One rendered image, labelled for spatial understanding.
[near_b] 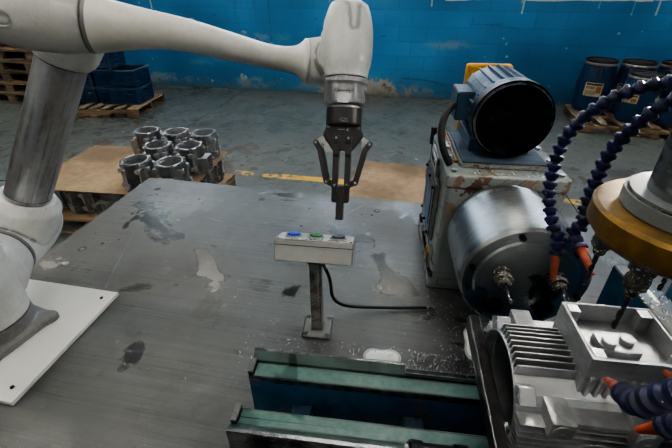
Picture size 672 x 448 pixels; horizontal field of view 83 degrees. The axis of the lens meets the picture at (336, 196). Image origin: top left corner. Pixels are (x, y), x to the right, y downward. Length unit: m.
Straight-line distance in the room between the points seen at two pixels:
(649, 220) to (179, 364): 0.90
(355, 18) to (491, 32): 5.26
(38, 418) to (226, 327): 0.39
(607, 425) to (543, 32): 5.74
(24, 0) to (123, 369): 0.74
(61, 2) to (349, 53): 0.49
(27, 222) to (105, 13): 0.60
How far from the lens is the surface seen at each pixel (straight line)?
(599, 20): 6.36
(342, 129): 0.80
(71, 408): 1.04
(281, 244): 0.82
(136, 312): 1.16
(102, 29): 0.81
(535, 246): 0.80
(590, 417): 0.66
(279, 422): 0.74
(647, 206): 0.51
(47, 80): 1.05
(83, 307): 1.23
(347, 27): 0.79
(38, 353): 1.17
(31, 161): 1.14
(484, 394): 0.65
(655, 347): 0.72
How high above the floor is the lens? 1.56
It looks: 30 degrees down
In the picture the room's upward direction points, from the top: straight up
